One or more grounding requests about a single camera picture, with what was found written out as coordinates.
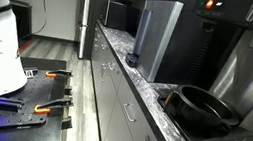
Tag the grey black water dispenser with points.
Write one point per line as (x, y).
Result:
(177, 47)

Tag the black dispenser drip tray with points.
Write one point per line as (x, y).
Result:
(132, 60)

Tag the black microwave oven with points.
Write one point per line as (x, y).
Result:
(116, 15)

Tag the stainless steel refrigerator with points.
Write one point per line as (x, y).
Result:
(85, 13)

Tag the orange tipped black clamp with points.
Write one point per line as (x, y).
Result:
(54, 105)
(60, 72)

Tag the black waste bin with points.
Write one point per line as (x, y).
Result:
(23, 18)

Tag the stainless black coffee brewer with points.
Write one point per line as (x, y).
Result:
(250, 75)

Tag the grey base cabinet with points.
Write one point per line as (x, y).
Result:
(117, 130)

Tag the small white label block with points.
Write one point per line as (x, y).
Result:
(30, 73)

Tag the black warmer tray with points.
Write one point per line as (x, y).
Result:
(223, 140)

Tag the black robot cart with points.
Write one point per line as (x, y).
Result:
(39, 135)

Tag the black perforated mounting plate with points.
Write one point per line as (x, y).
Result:
(8, 120)

